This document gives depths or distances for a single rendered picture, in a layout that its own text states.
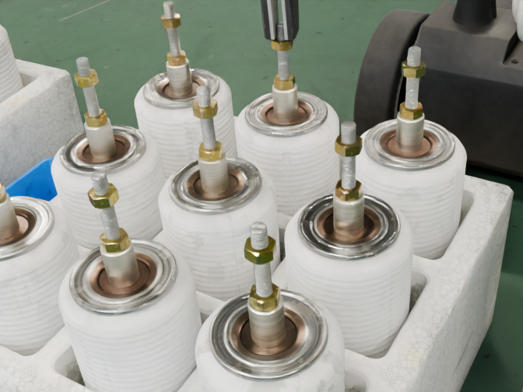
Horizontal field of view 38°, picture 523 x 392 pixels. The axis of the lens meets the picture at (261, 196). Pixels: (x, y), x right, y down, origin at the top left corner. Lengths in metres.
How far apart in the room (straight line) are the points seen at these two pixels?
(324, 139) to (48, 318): 0.28
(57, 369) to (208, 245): 0.15
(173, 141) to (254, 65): 0.61
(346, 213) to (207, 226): 0.11
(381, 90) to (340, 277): 0.45
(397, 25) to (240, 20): 0.57
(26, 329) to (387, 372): 0.28
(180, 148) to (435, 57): 0.35
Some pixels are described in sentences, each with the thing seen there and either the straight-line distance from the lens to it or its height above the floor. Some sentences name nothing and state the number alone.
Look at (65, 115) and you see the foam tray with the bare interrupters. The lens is 0.99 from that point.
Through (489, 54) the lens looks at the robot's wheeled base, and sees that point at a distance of 0.91.
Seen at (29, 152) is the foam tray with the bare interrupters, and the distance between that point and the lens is 0.96.
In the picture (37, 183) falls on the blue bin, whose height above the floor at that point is 0.10.
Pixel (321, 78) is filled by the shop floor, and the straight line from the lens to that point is 1.27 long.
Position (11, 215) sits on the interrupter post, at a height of 0.27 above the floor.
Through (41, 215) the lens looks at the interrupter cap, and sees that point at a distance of 0.61.
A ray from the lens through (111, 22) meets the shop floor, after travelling 1.55.
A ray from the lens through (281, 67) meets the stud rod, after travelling 0.66.
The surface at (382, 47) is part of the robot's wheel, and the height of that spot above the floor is 0.18.
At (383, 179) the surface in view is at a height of 0.24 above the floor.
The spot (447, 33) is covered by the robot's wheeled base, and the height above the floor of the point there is 0.21.
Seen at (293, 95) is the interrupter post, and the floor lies 0.28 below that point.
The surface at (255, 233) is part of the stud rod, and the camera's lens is 0.42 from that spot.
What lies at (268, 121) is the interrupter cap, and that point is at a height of 0.25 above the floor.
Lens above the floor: 0.61
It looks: 37 degrees down
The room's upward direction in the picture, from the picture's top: 5 degrees counter-clockwise
